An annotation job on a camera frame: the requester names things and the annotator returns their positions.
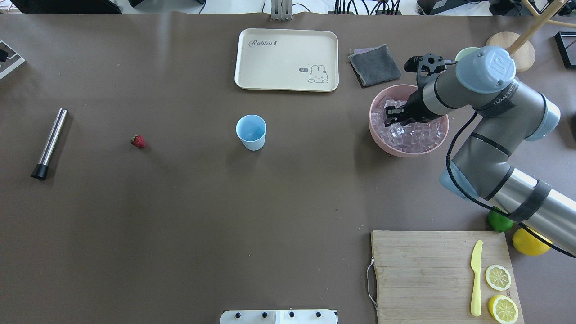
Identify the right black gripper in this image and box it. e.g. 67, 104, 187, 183
383, 91, 440, 127

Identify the red strawberry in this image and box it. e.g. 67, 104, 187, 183
131, 135, 147, 149

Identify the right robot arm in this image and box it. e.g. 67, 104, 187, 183
385, 45, 576, 257

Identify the pile of ice cubes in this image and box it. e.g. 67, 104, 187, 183
371, 96, 448, 153

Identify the wooden cup tree stand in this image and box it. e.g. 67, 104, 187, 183
486, 0, 575, 72

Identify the light blue cup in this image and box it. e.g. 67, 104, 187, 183
236, 114, 267, 151

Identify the pink bowl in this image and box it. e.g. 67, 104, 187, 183
368, 84, 449, 157

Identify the grey folded cloth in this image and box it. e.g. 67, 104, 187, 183
348, 44, 401, 88

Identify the green bowl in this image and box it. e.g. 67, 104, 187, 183
455, 47, 479, 61

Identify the cream rabbit tray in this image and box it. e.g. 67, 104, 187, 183
234, 27, 339, 92

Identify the green lime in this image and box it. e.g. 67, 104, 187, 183
487, 206, 515, 233

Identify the wooden cutting board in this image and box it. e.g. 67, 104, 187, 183
370, 230, 514, 324

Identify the whole yellow lemon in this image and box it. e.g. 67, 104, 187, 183
512, 228, 551, 256

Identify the lemon slice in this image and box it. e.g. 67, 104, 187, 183
488, 295, 520, 324
484, 264, 513, 291

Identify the yellow plastic knife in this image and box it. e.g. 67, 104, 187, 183
470, 240, 483, 317

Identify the steel muddler black tip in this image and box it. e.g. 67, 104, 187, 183
30, 108, 68, 180

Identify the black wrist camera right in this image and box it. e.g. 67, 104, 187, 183
403, 53, 458, 90

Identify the aluminium frame post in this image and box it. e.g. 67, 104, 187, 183
270, 0, 293, 21

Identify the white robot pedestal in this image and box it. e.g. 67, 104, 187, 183
220, 308, 339, 324

